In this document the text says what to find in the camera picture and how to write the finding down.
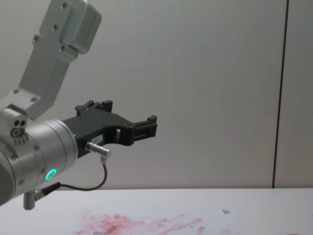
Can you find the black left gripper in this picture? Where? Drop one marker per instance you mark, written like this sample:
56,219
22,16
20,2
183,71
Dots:
90,127

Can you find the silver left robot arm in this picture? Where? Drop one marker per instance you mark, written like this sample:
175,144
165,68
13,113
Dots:
36,147

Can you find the white table cloth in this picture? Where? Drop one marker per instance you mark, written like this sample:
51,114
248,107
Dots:
171,198

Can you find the white sheet with red smears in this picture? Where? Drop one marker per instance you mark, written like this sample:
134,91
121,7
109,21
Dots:
176,222

